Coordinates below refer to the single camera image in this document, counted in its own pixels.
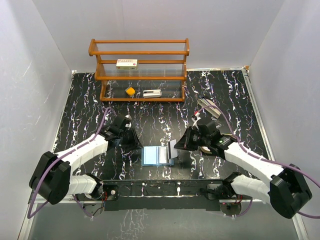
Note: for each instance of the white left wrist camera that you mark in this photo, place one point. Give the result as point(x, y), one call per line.
point(128, 121)

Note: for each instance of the white grey stapler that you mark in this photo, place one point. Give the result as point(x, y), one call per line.
point(154, 93)

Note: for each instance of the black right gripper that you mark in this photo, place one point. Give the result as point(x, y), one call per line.
point(185, 143)

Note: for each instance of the yellow square block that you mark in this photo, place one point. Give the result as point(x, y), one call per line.
point(130, 91)

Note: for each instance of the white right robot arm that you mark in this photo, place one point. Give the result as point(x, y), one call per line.
point(283, 187)

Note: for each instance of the white red paper box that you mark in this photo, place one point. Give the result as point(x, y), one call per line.
point(127, 64)

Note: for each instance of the beige oval tray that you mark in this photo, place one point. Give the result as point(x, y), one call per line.
point(206, 150)

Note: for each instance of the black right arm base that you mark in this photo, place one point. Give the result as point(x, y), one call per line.
point(230, 202)

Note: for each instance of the blue leather card holder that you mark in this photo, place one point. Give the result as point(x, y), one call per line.
point(150, 157)

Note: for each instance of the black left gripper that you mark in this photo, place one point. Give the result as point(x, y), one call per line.
point(135, 144)

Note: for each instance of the brown wooden shelf rack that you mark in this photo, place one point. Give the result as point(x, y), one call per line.
point(162, 65)

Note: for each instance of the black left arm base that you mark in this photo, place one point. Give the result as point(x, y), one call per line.
point(95, 203)

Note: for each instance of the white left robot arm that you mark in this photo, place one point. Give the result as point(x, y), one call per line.
point(53, 177)

